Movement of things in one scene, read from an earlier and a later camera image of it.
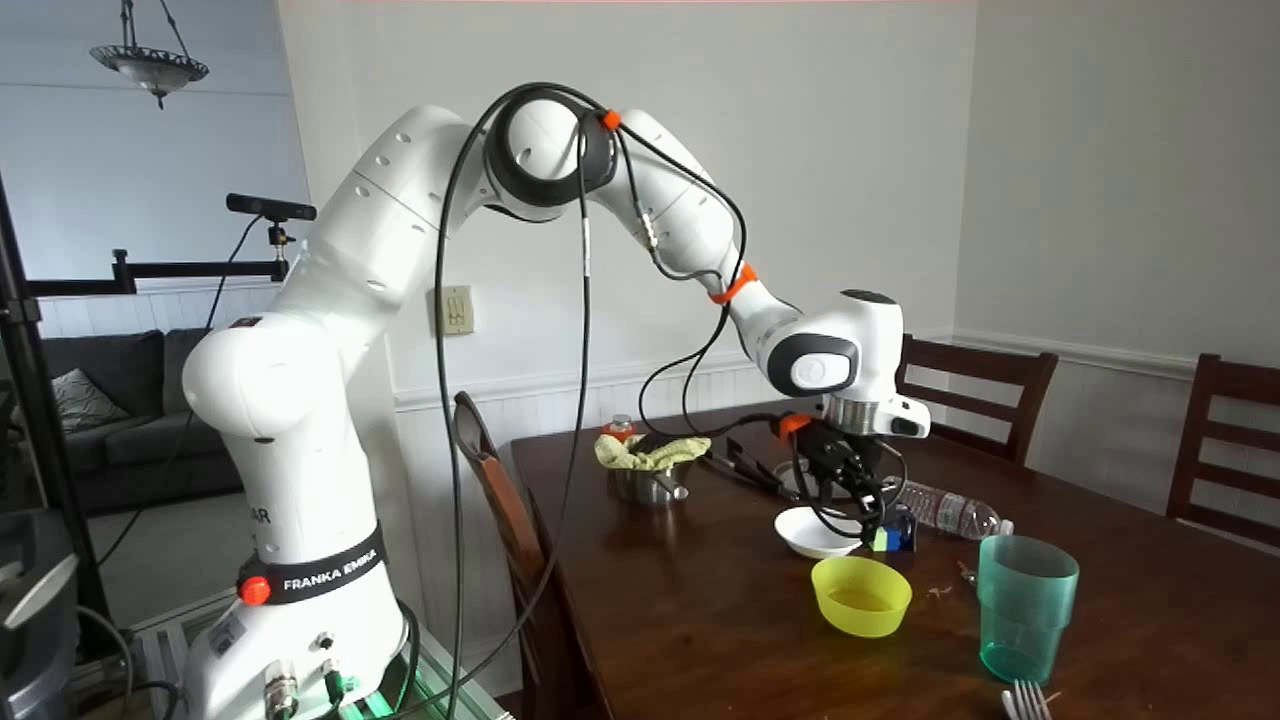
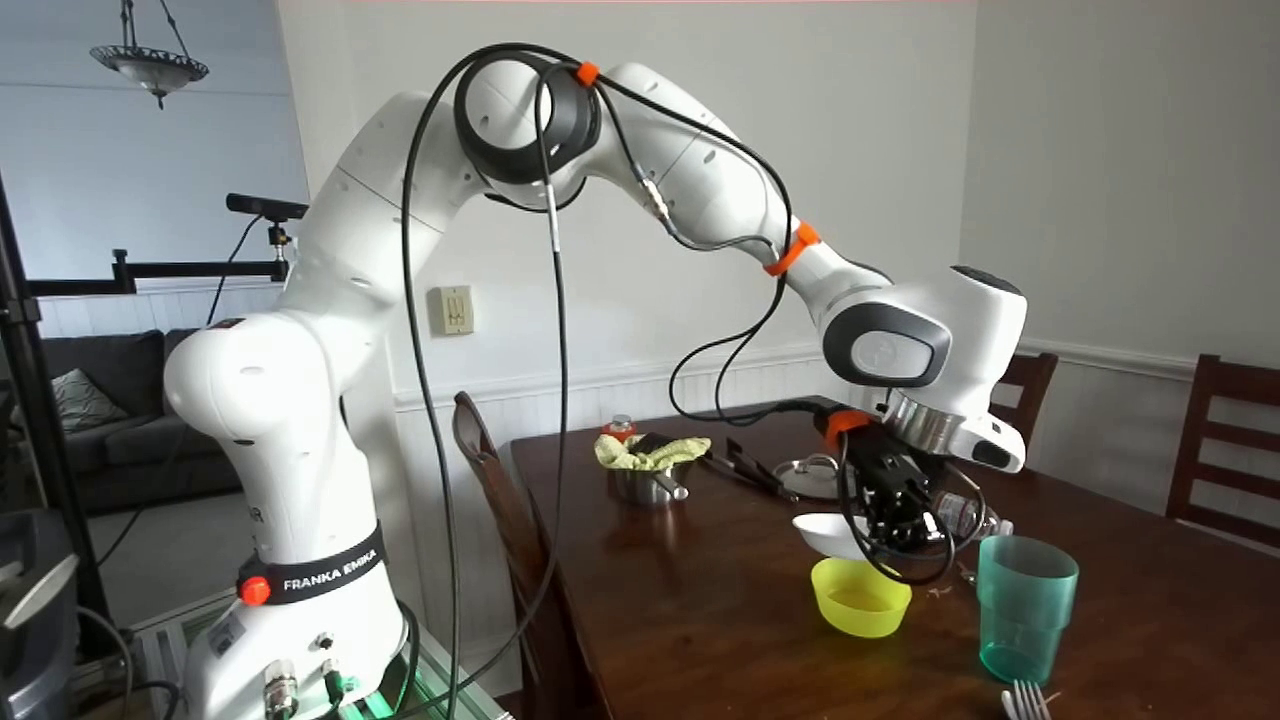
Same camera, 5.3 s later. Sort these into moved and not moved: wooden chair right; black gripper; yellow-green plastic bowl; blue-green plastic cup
Moved: black gripper
Not moved: yellow-green plastic bowl; blue-green plastic cup; wooden chair right
